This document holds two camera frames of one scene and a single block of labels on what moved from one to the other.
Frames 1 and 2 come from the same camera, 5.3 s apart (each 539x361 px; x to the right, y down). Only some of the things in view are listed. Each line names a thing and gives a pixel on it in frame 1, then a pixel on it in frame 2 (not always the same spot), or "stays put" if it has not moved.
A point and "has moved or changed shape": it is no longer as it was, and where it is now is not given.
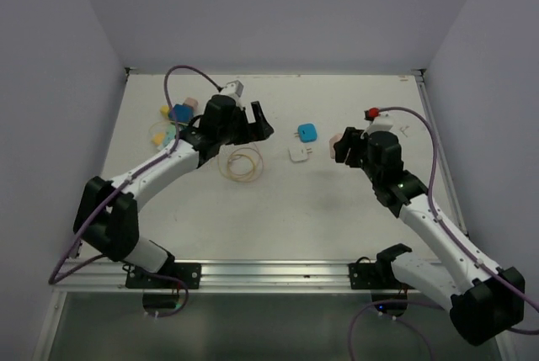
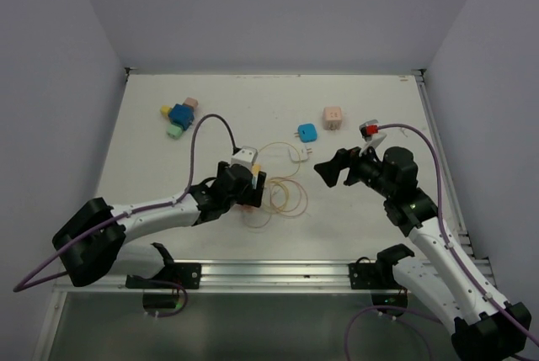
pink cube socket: x=334 y=139 to x=332 y=117
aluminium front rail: x=298 y=276 stays put
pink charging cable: x=223 y=164 has moved or changed shape
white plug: x=299 y=153 stays put
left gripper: x=257 y=130 to x=256 y=193
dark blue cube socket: x=181 y=113 stays put
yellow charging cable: x=242 y=163 has moved or changed shape
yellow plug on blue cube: x=164 y=110 stays put
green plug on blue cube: x=170 y=131 stays put
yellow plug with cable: x=157 y=139 has moved or changed shape
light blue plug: x=306 y=132 stays put
